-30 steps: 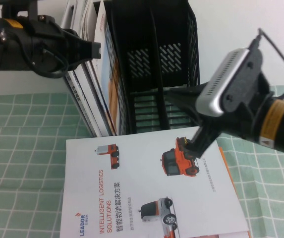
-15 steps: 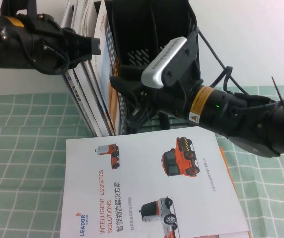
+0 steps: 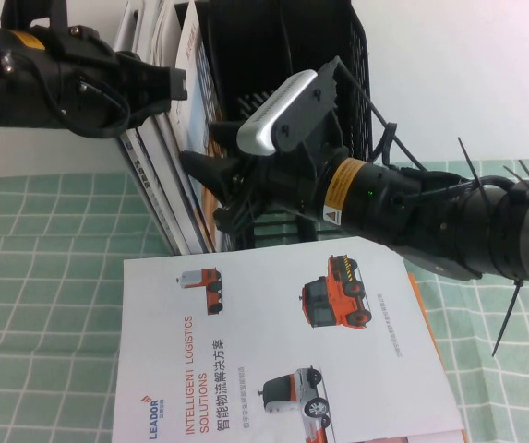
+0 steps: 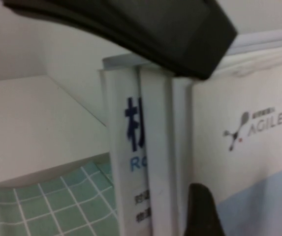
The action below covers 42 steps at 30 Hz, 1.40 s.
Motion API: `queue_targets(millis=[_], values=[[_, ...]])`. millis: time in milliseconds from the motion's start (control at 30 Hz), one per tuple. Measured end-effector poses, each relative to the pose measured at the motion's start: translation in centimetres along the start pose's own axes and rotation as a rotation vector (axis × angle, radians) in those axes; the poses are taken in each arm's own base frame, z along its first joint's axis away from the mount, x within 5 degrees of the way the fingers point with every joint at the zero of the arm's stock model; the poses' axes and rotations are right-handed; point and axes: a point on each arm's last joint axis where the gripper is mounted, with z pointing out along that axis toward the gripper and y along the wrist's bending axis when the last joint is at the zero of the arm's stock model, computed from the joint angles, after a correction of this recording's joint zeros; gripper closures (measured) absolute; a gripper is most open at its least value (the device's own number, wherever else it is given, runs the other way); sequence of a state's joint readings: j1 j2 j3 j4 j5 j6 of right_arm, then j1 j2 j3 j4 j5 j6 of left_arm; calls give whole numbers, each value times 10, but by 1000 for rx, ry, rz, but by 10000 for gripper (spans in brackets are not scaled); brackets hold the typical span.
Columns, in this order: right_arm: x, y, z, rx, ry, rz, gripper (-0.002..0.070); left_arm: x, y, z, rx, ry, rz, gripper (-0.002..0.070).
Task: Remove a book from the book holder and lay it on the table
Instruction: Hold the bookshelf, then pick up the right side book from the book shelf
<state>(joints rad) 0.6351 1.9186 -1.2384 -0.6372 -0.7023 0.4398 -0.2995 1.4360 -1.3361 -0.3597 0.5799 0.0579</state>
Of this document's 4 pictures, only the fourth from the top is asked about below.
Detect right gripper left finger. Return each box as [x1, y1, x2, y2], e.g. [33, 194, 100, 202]
[2, 0, 238, 81]

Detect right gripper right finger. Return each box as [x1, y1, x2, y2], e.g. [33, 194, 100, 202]
[184, 183, 227, 236]

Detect desert cover robot brochure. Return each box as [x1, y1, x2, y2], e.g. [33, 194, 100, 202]
[191, 33, 282, 236]

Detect white book blue spine text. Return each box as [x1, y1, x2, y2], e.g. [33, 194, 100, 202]
[105, 63, 154, 236]

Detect grey white glossy folder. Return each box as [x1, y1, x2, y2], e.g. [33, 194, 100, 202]
[97, 55, 118, 236]

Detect white box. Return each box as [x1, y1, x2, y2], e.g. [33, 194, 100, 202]
[0, 75, 111, 189]

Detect green checkered tablecloth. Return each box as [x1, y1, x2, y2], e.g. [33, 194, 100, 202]
[0, 161, 119, 236]

